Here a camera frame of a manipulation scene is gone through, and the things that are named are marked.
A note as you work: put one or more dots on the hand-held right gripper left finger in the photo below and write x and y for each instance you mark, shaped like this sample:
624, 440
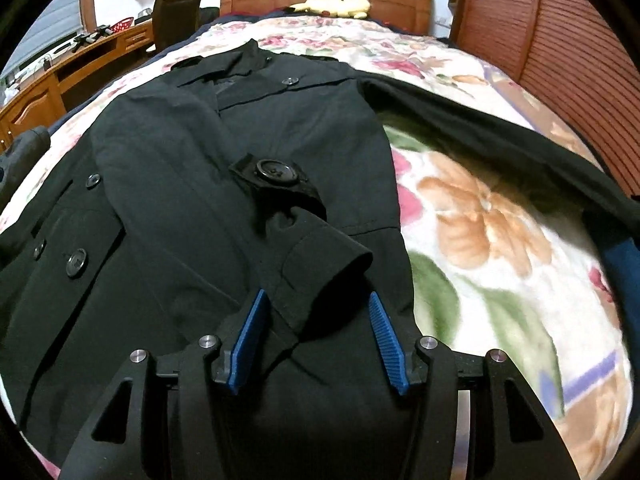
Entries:
250, 330

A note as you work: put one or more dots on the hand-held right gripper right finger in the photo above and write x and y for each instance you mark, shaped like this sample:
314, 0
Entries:
390, 340

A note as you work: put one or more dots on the black coat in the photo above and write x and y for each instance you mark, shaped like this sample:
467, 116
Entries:
200, 185

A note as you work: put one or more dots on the floral blanket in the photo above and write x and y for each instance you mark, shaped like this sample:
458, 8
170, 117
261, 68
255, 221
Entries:
500, 260

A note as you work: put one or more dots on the dark grey garment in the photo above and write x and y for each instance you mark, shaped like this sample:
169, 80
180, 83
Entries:
25, 155

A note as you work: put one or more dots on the wooden desk with cabinets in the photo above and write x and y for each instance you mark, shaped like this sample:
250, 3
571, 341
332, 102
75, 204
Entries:
75, 70

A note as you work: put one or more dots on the dark desk chair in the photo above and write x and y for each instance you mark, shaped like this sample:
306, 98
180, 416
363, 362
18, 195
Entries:
172, 20

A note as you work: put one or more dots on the red basket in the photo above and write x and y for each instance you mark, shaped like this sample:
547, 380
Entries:
121, 25

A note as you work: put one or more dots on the steel bowl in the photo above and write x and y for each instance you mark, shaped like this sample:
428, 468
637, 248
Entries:
145, 12

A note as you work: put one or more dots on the black device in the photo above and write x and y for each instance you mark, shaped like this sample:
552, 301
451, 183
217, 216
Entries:
92, 35

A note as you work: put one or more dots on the yellow plush toy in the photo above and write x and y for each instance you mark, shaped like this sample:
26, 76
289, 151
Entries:
330, 5

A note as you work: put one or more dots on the wooden louvered wardrobe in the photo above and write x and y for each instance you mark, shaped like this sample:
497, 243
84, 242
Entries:
565, 35

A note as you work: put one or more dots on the grey window blind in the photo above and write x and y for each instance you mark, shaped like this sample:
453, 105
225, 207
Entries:
55, 25

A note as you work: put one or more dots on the wooden window frame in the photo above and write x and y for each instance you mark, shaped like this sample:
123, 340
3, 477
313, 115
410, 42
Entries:
87, 0

